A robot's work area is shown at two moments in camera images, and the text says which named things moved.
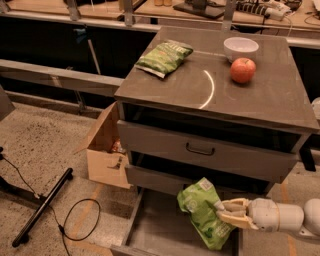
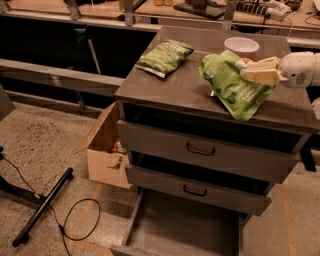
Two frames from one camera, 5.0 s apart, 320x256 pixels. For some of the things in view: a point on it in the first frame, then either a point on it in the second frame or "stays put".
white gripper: x=263 y=213 to x=296 y=69
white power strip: x=271 y=9 stays put
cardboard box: x=106 y=160 stays put
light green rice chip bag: x=198 y=200 to x=237 y=93
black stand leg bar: x=24 y=236 stays put
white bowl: x=240 y=47 stays put
